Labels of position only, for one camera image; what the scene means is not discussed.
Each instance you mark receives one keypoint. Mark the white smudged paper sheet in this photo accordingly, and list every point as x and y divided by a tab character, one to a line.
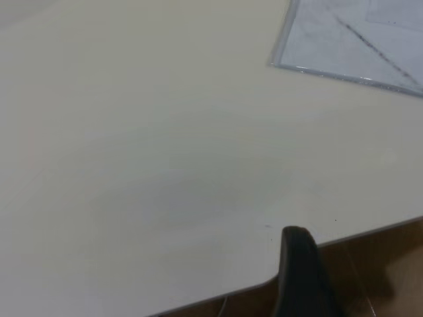
330	43

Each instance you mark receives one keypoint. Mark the clear zipper bag green zip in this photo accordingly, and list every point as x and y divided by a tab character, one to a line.
347	39

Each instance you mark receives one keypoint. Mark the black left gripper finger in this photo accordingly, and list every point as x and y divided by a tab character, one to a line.
300	274

